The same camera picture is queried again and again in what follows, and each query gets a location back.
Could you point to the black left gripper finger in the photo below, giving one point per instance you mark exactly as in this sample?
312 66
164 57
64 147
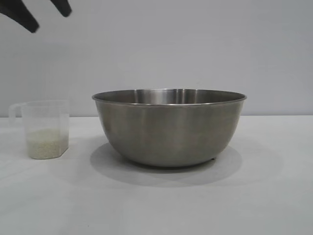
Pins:
62 7
22 14

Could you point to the clear plastic measuring cup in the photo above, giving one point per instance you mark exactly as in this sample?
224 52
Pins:
46 117

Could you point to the white rice grains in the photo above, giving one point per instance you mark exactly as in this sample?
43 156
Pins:
46 144

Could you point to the stainless steel mixing bowl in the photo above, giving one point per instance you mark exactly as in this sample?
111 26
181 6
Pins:
168 132

